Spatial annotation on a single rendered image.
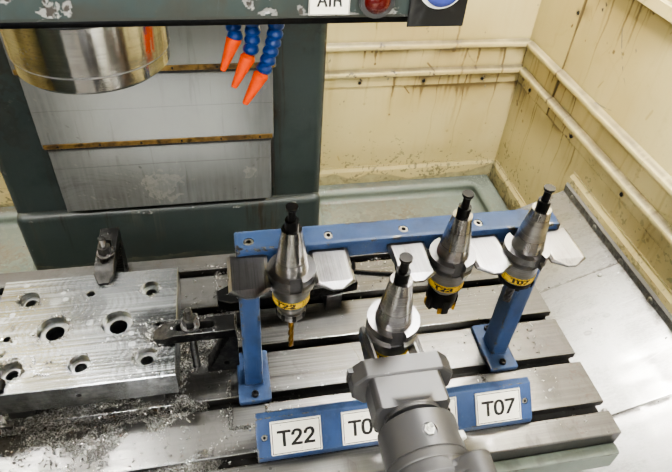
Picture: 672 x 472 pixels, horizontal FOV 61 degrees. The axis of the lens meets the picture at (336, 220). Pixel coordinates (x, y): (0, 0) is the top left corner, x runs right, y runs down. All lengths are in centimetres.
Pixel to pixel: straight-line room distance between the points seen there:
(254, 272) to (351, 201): 113
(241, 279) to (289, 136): 62
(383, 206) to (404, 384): 123
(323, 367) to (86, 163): 65
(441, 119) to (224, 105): 83
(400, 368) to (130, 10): 46
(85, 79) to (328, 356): 65
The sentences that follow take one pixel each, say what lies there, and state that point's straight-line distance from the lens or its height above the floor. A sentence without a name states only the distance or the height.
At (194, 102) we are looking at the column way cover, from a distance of 120.
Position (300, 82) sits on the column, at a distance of 124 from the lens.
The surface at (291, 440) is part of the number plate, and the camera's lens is 94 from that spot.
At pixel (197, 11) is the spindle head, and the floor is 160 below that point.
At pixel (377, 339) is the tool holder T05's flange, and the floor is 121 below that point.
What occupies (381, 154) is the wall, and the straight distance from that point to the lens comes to 184.
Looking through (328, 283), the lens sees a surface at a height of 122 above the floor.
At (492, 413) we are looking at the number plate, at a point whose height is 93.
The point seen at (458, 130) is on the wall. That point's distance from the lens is 188.
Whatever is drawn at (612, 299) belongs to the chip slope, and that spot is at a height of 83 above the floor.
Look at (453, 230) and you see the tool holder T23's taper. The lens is 75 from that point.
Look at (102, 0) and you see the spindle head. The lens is 44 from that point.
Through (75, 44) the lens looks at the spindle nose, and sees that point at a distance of 60.
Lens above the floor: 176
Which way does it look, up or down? 41 degrees down
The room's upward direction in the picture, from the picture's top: 5 degrees clockwise
